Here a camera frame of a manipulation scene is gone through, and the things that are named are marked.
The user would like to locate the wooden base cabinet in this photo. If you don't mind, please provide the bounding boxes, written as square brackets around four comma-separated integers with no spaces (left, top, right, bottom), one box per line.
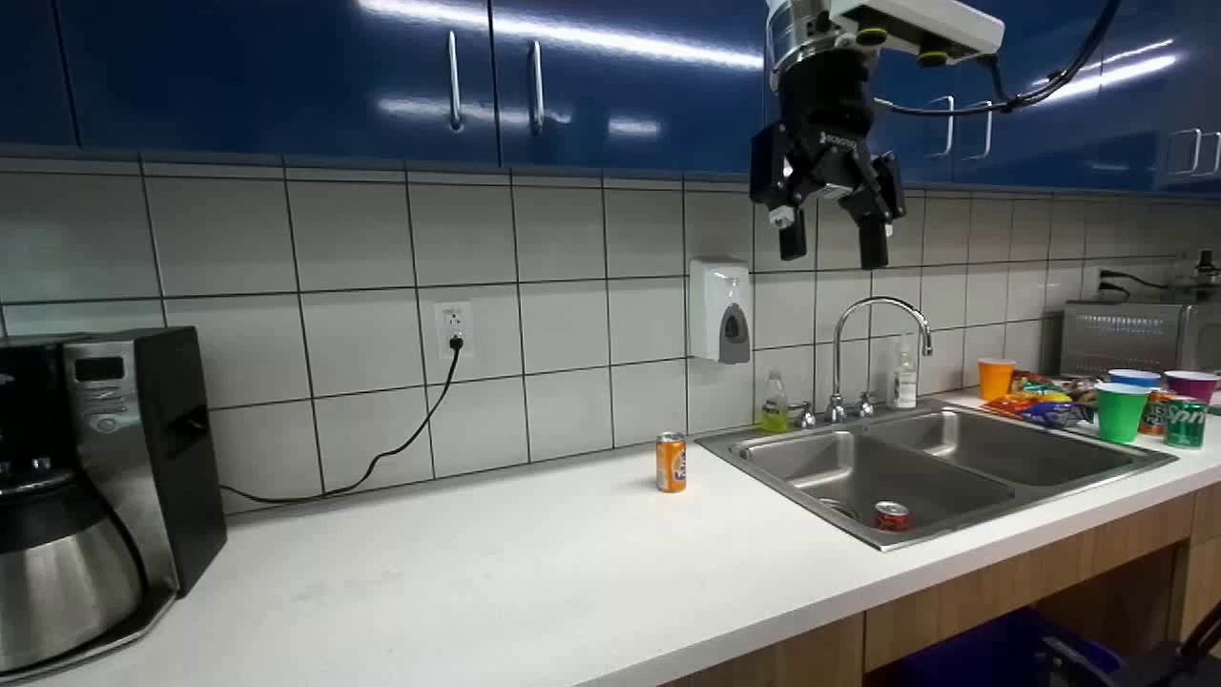
[671,489,1221,687]

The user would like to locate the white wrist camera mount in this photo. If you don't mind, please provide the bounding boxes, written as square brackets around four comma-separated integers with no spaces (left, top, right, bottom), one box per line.
[830,0,1008,69]

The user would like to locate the stainless steel appliance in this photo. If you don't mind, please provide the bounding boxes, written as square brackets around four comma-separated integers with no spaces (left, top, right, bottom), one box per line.
[1058,300,1221,382]

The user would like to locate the chrome gooseneck faucet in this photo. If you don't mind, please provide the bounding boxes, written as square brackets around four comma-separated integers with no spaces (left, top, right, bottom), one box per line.
[826,292,938,429]

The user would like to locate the white wall soap dispenser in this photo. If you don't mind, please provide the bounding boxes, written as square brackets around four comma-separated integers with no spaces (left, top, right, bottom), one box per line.
[688,258,754,371]

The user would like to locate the green plastic cup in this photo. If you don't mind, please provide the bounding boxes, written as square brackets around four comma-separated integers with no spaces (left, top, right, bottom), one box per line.
[1091,377,1154,451]

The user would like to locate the colourful snack packets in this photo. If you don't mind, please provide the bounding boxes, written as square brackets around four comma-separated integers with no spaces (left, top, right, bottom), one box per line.
[986,371,1097,433]

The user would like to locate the clear pump soap bottle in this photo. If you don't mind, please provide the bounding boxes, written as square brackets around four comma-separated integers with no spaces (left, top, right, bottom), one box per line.
[889,338,924,412]

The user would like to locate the green soda can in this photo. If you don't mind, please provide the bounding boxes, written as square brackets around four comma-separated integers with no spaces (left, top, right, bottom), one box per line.
[1158,394,1214,451]

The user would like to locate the red soda can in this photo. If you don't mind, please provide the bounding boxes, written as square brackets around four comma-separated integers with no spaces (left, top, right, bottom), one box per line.
[869,496,915,534]

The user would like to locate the white wall outlet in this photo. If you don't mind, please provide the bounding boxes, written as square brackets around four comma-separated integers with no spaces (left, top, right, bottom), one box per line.
[431,300,476,357]

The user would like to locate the green dish soap bottle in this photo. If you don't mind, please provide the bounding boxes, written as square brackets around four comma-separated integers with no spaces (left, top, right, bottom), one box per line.
[754,371,794,440]

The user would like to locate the black coffee maker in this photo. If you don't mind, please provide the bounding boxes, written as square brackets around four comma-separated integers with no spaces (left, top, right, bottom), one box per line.
[0,325,230,679]

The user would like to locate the black power cord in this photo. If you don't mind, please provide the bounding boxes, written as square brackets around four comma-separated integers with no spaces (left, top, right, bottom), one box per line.
[216,338,465,510]

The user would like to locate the orange plastic cup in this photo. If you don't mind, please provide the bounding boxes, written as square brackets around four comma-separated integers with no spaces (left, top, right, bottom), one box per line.
[974,357,1023,408]

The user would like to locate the steel coffee carafe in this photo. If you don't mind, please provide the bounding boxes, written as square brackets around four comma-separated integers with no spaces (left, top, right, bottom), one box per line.
[0,464,150,679]

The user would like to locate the purple bowl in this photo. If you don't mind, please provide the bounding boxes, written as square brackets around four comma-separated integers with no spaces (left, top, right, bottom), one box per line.
[1158,368,1221,408]

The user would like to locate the blue glossy cabinet door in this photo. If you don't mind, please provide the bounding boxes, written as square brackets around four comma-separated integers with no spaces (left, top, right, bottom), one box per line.
[0,0,69,148]
[488,0,777,181]
[961,0,1204,197]
[52,0,498,169]
[758,49,974,190]

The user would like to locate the blue bin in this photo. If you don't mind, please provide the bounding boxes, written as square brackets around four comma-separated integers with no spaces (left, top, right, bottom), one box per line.
[873,607,1123,687]

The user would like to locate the stainless steel double sink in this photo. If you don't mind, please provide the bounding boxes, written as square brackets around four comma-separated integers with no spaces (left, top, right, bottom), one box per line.
[703,401,1179,554]

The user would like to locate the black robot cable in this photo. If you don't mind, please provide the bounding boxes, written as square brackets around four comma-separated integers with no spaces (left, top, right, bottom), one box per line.
[873,0,1130,128]

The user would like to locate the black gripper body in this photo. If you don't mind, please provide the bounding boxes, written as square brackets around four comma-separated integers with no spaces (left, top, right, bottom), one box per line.
[745,49,909,222]

